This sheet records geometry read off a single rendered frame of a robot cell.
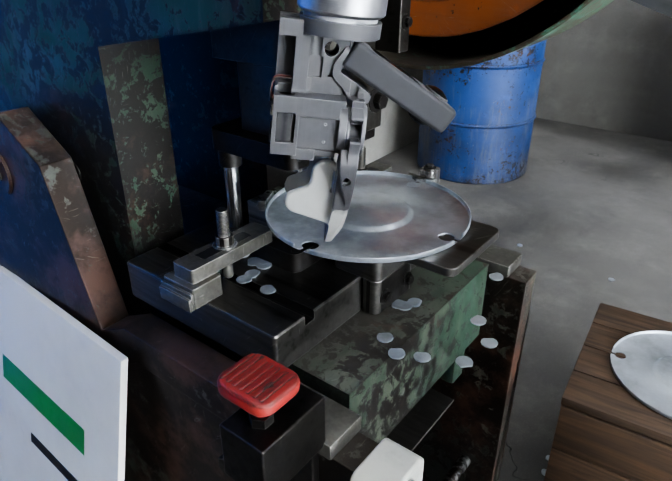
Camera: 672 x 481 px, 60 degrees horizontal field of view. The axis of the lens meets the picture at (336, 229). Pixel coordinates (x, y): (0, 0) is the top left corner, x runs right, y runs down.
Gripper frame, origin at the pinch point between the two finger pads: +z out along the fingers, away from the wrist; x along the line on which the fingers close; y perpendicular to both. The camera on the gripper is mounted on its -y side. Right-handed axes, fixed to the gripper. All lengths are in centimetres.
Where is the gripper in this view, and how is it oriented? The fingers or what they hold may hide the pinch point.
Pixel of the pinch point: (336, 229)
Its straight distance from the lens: 58.7
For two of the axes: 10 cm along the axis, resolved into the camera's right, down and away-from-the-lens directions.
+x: 0.7, 4.6, -8.8
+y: -9.9, -0.7, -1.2
